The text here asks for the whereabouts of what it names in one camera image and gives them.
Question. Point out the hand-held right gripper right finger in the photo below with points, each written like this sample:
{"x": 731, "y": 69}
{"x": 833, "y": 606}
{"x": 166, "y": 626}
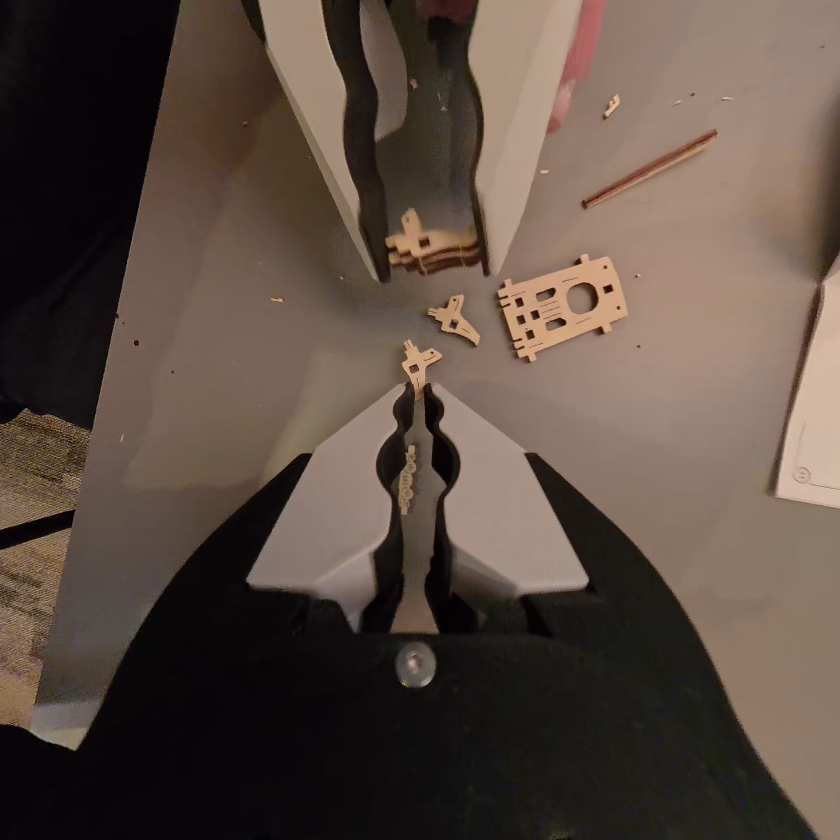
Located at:
{"x": 512, "y": 525}

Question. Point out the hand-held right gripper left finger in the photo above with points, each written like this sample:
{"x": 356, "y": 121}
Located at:
{"x": 328, "y": 525}

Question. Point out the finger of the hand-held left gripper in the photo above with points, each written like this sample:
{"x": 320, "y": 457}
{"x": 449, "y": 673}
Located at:
{"x": 308, "y": 85}
{"x": 525, "y": 98}

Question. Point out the wooden model pieces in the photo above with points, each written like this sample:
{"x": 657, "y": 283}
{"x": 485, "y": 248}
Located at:
{"x": 433, "y": 253}

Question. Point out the small wooden model piece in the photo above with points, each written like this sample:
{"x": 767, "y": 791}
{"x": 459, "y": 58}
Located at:
{"x": 417, "y": 367}

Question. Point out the pink object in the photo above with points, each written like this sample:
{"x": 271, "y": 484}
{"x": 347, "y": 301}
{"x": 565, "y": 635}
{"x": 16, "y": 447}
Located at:
{"x": 581, "y": 59}

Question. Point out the tiny wooden chip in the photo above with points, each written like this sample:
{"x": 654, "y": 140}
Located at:
{"x": 611, "y": 106}

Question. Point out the small notched wooden strip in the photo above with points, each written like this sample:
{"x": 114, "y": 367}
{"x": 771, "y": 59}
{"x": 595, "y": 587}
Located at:
{"x": 407, "y": 479}

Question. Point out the thin brown wooden stick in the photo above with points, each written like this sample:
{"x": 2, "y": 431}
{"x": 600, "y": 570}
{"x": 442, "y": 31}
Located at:
{"x": 649, "y": 169}

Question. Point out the small hooked wooden piece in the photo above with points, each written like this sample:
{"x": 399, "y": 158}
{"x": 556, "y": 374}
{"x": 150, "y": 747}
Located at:
{"x": 453, "y": 318}

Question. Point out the wooden plate with holes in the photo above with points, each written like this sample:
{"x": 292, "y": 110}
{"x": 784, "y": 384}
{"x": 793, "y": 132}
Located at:
{"x": 600, "y": 325}

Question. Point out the person's dark clothing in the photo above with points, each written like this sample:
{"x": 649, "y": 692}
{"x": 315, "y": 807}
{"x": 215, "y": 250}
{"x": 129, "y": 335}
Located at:
{"x": 65, "y": 197}

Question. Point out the thin black bar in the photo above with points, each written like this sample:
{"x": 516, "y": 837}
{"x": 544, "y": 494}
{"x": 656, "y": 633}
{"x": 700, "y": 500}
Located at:
{"x": 33, "y": 530}

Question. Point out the instruction booklet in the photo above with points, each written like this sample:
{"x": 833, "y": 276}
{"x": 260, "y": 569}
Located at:
{"x": 817, "y": 426}

